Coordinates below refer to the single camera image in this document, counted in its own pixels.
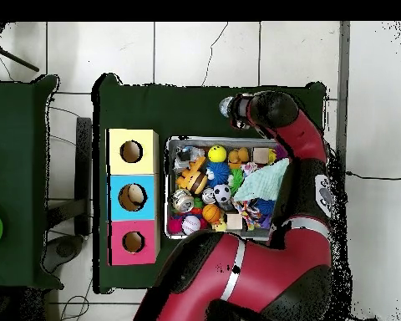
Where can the mint green knitted cloth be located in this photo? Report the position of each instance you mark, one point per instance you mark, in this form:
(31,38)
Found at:
(264,182)

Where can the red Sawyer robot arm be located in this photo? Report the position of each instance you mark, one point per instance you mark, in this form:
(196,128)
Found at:
(304,140)

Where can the wooden box with three holes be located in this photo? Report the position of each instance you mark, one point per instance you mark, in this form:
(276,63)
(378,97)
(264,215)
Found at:
(133,234)

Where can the blue fuzzy puffer ball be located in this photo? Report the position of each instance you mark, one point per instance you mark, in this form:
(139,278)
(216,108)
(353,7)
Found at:
(218,174)

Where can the black and white soccer ball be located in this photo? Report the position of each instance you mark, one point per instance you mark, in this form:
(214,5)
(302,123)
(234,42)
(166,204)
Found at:
(222,193)

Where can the yellow smiley ball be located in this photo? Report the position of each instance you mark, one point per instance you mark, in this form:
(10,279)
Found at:
(217,153)

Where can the small orange basketball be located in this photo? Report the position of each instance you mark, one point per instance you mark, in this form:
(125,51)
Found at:
(211,213)

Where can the white baseball with red stitching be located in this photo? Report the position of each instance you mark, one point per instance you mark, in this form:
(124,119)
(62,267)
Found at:
(190,225)

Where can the yellow duck plush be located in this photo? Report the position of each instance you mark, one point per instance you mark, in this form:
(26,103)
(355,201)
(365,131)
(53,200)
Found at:
(219,225)

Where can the small wooden cube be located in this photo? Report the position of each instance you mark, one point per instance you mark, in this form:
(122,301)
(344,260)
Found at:
(234,221)
(261,155)

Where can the dark green side table cloth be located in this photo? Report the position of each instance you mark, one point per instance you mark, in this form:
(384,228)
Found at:
(16,150)

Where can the black tripod leg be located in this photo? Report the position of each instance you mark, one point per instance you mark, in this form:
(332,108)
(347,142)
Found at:
(16,60)

